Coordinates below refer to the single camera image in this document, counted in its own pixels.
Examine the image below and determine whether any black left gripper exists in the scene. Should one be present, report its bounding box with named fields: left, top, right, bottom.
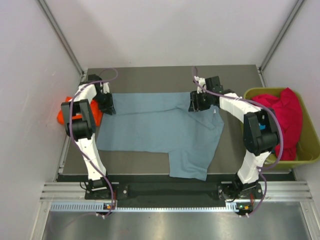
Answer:
left=92, top=91, right=116, bottom=115

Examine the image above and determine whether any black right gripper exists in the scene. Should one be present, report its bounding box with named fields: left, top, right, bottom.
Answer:
left=188, top=89, right=213, bottom=113

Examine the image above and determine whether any light blue t shirt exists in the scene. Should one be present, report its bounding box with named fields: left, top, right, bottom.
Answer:
left=96, top=92, right=224, bottom=181

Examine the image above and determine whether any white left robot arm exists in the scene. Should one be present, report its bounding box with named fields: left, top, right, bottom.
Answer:
left=60, top=74, right=116, bottom=199

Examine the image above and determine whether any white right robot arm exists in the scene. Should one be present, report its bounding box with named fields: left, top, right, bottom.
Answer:
left=188, top=75, right=283, bottom=198

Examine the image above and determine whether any red t shirt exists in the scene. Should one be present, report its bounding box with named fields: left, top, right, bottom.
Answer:
left=252, top=88, right=303, bottom=161

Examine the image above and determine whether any olive green plastic bin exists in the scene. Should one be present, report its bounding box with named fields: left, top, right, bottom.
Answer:
left=243, top=87, right=320, bottom=170

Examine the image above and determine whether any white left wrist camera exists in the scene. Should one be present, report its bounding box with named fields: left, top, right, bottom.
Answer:
left=100, top=82, right=110, bottom=94

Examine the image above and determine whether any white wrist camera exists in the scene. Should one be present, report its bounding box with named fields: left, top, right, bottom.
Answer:
left=100, top=82, right=110, bottom=94
left=193, top=76, right=207, bottom=94

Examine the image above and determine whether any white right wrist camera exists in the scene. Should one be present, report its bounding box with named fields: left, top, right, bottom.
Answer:
left=193, top=76, right=207, bottom=94

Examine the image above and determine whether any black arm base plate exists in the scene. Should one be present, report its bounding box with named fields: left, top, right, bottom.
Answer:
left=85, top=181, right=261, bottom=203

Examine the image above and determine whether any slotted grey cable duct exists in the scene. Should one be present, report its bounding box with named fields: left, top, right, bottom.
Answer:
left=50, top=202, right=252, bottom=213

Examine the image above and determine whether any aluminium frame rail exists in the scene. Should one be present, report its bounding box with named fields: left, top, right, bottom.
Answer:
left=40, top=181, right=313, bottom=202

